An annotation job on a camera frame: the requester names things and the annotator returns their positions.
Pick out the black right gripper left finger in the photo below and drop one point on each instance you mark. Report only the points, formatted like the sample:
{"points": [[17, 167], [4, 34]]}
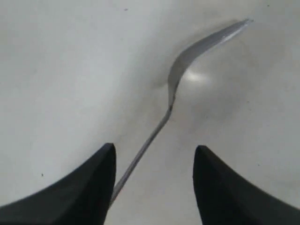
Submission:
{"points": [[80, 198]]}

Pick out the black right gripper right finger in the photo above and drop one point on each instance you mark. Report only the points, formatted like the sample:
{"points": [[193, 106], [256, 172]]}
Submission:
{"points": [[225, 198]]}

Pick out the silver metal fork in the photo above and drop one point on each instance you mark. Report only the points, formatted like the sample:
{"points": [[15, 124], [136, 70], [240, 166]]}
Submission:
{"points": [[178, 68]]}

